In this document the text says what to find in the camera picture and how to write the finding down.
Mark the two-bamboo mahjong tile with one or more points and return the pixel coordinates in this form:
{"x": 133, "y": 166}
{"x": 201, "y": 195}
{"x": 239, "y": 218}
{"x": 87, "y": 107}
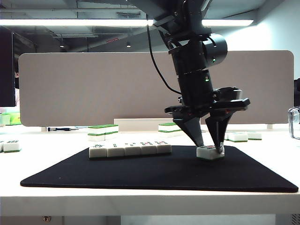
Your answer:
{"x": 115, "y": 152}

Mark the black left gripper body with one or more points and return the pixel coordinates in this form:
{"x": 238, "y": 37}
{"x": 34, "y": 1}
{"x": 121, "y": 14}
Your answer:
{"x": 199, "y": 111}

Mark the metal bolt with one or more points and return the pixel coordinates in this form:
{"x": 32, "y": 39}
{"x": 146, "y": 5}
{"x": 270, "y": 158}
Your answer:
{"x": 46, "y": 218}

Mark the bird print mahjong tile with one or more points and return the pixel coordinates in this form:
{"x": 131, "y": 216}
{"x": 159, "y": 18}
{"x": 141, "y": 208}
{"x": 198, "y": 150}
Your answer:
{"x": 98, "y": 152}

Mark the clear plastic mug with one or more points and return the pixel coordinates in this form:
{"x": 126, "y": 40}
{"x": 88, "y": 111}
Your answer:
{"x": 294, "y": 122}

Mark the white printed mahjong tile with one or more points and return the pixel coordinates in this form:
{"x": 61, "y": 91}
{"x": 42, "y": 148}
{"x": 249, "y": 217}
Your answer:
{"x": 1, "y": 146}

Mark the long ceiling light strip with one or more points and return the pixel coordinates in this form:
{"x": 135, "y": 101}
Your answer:
{"x": 70, "y": 22}

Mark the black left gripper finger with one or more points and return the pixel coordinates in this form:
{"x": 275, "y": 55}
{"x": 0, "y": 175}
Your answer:
{"x": 219, "y": 131}
{"x": 192, "y": 129}

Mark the black office chair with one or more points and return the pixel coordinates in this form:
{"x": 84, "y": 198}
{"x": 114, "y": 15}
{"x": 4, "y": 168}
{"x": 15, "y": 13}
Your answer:
{"x": 297, "y": 91}

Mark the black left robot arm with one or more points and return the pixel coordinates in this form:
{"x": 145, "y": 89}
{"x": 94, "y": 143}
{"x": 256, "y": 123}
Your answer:
{"x": 194, "y": 70}

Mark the fabric desk divider panel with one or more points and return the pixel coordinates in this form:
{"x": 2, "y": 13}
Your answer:
{"x": 70, "y": 89}

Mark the black mouse mat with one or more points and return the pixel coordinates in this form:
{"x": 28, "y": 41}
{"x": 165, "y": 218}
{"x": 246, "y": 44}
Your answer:
{"x": 152, "y": 171}

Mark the green white package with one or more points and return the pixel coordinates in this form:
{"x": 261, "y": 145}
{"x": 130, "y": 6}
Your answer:
{"x": 4, "y": 119}
{"x": 16, "y": 118}

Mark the black monitor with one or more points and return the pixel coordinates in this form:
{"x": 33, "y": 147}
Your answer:
{"x": 7, "y": 70}

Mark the white divider foot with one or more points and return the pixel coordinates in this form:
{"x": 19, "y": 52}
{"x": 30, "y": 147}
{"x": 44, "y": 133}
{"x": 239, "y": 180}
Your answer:
{"x": 43, "y": 129}
{"x": 270, "y": 126}

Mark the grey ceiling duct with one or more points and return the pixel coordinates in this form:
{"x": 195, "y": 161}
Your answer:
{"x": 93, "y": 4}

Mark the red ceiling sign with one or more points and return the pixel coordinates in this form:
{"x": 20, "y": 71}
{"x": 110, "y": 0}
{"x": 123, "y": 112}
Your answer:
{"x": 112, "y": 40}

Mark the three-bamboo mahjong tile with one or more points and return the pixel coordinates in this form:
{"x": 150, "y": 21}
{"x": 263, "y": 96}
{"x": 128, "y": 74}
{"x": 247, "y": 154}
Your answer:
{"x": 132, "y": 151}

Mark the black screwdriver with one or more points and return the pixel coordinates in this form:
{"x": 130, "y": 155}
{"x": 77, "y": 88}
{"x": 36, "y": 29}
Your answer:
{"x": 58, "y": 129}

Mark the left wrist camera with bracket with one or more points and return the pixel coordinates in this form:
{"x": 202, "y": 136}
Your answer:
{"x": 230, "y": 92}

